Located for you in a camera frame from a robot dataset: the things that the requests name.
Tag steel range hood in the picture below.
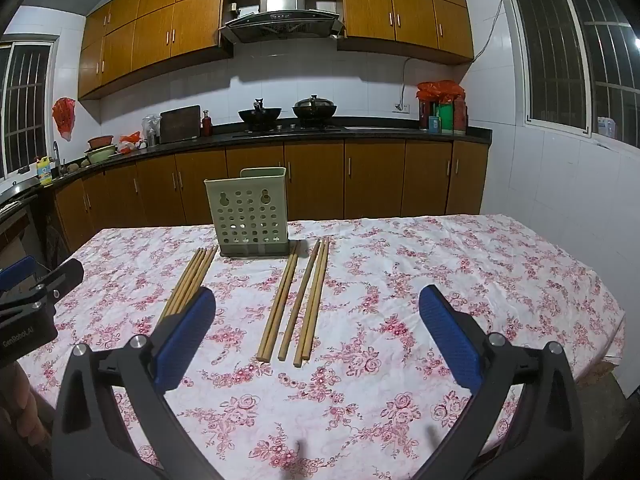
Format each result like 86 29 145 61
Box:
220 0 346 43

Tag black gas stove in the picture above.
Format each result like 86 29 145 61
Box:
232 122 346 137

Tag dark wooden cutting board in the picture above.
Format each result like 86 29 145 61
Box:
159 105 202 144

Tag wooden chopstick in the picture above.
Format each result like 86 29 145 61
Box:
256 241 297 362
160 247 202 318
293 237 327 367
265 241 301 362
301 237 331 363
181 245 219 308
174 246 213 313
278 238 321 362
167 247 207 317

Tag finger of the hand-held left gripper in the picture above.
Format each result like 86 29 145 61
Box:
29 259 85 307
0 255 39 293

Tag clear plastic container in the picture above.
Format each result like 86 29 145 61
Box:
141 115 162 147

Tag floral tablecloth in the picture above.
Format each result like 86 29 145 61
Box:
20 214 626 480

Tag wooden base cabinets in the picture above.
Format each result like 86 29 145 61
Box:
52 139 490 251

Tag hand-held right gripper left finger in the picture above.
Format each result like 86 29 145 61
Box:
50 286 218 480

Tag crumpled red plastic bag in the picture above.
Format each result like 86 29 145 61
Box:
416 81 466 104

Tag large barred window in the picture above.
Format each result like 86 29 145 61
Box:
497 0 640 153

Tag green perforated utensil holder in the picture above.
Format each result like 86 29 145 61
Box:
204 166 295 258

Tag black kitchen countertop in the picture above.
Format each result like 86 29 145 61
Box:
0 122 493 201

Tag white wall cable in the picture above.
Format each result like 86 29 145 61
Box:
400 0 508 111

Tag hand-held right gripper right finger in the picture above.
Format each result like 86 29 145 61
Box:
418 284 587 480

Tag person's left hand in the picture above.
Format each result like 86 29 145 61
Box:
0 360 33 436

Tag wooden wall cabinets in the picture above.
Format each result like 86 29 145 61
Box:
77 0 475 101

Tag green basin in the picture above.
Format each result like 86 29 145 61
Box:
84 146 118 166

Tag small barred window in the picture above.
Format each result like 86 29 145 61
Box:
0 40 57 181

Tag black wok with lid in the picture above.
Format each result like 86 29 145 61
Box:
291 94 337 123

